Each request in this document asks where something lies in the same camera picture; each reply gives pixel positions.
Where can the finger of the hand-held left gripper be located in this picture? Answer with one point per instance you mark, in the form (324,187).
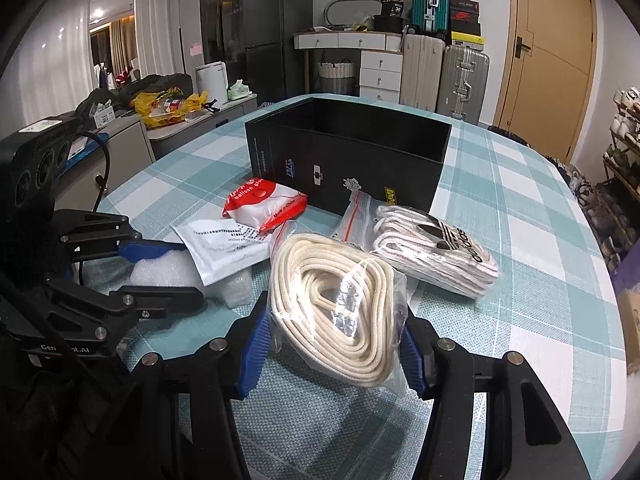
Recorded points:
(165,300)
(150,250)

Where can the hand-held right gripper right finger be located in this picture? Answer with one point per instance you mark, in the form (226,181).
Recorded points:
(415,360)

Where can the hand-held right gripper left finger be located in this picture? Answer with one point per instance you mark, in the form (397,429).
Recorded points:
(255,355)

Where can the white bubble wrap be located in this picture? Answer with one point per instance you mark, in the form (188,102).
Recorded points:
(160,272)

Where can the white printed plastic packet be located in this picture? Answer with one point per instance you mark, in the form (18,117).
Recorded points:
(220,250)

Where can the bagged white laces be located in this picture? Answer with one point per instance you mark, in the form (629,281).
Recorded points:
(425,255)

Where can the red and white packet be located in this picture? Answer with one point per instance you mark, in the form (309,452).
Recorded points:
(260,205)

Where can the black cardboard box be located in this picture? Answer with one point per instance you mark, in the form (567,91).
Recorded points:
(300,160)

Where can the light grey drawer cabinet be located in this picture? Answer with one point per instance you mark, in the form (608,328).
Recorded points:
(125,155)

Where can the grey side cabinet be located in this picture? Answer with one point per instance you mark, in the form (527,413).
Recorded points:
(200,132)

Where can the yellow plastic bag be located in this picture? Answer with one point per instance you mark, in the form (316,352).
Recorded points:
(150,105)

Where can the teal checked tablecloth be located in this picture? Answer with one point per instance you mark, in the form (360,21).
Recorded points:
(525,260)

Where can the beige curtain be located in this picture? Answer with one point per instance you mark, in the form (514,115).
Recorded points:
(122,45)

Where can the dark cloth pile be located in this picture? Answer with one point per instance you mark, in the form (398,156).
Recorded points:
(160,82)

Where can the white floor appliance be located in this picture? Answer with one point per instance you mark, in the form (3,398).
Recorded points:
(211,82)

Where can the green white tissue pack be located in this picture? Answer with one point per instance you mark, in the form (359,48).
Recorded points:
(240,90)

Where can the white curtain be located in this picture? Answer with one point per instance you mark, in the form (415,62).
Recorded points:
(157,20)

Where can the pink paper note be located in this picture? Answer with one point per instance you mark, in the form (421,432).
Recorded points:
(198,49)

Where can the open cardboard box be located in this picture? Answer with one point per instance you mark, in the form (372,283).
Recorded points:
(631,325)

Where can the purple bag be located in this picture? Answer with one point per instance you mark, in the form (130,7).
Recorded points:
(627,280)

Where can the dark glass cabinet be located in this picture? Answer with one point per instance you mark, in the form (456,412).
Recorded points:
(220,20)

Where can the woven laundry basket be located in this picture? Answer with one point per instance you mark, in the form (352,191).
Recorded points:
(336,80)

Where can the dark grey fridge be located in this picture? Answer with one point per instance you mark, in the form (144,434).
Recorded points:
(275,20)

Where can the wooden shoe rack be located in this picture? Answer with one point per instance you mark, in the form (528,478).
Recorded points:
(617,170)

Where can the silver suitcase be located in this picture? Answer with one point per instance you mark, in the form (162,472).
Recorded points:
(462,80)

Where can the beige suitcase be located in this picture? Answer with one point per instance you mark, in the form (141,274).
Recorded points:
(420,70)

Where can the white drawer desk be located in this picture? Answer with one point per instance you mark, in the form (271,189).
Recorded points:
(380,67)

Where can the oval grey framed mirror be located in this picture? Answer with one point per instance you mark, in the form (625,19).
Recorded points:
(330,7)

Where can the group of assorted shoes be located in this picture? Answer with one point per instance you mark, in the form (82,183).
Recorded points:
(625,125)

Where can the black tub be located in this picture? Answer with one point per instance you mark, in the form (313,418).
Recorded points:
(389,24)

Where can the wooden door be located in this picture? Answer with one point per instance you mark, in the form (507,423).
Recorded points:
(550,60)

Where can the plain black shoebox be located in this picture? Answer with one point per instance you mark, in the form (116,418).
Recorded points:
(466,28)

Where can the black paper bag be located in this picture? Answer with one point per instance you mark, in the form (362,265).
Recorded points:
(392,6)

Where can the black shoebox red logo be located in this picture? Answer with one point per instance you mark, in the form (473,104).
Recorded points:
(465,16)

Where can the black shoebox white label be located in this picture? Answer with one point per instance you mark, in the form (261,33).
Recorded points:
(465,6)

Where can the teal suitcase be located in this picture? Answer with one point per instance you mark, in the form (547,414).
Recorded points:
(425,0)

